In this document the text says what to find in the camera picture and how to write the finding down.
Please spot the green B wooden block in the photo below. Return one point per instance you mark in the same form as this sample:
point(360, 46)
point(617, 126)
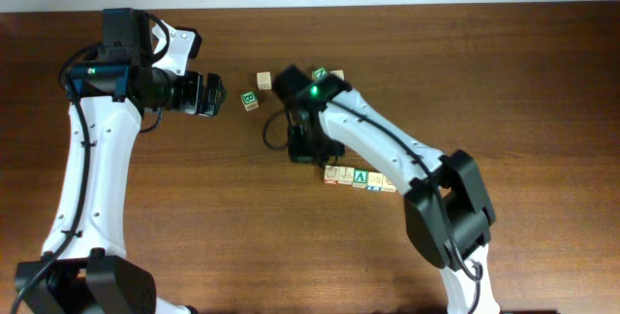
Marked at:
point(249, 100)

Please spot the red U wooden block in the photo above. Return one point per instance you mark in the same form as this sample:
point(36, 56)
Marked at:
point(331, 174)

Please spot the green N wooden block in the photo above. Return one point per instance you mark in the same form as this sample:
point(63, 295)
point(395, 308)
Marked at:
point(320, 73)

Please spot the sailboat yellow I block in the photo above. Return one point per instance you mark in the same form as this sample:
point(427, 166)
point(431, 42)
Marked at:
point(345, 175)

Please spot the plain butterfly wooden block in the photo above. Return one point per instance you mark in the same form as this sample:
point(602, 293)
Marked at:
point(338, 73)

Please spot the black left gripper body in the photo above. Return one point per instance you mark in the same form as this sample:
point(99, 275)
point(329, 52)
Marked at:
point(189, 90)

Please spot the green A wooden block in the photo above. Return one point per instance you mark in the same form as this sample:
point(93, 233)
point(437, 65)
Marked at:
point(360, 178)

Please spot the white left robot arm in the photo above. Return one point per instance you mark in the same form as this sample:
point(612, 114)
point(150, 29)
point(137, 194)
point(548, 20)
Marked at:
point(139, 66)

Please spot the number 2 blue block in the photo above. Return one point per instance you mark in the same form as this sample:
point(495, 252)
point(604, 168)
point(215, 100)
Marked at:
point(375, 182)

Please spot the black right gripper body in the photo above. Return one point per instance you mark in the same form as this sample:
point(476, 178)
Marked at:
point(310, 145)

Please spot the plain E wooden block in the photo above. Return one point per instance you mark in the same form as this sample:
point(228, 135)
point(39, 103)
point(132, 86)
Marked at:
point(264, 80)

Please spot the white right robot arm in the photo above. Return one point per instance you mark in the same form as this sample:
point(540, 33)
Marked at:
point(448, 212)

